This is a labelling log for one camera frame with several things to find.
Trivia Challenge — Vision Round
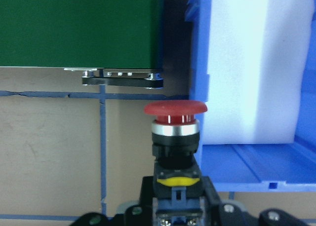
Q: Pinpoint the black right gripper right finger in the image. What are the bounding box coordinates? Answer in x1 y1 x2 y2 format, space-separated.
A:
197 177 247 226

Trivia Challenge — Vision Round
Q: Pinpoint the red mushroom push button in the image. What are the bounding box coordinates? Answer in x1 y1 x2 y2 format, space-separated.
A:
144 100 207 226

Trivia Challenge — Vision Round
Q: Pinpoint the green conveyor belt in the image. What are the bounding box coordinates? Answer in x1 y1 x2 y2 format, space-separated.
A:
0 0 165 90

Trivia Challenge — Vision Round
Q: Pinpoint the white right foam pad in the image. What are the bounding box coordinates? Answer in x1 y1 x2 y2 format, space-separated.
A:
202 0 315 145

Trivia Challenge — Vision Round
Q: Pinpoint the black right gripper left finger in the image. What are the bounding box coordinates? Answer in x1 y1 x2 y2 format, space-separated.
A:
124 176 158 226

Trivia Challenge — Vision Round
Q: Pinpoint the blue right plastic bin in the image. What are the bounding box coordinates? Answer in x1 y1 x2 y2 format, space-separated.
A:
185 0 316 192

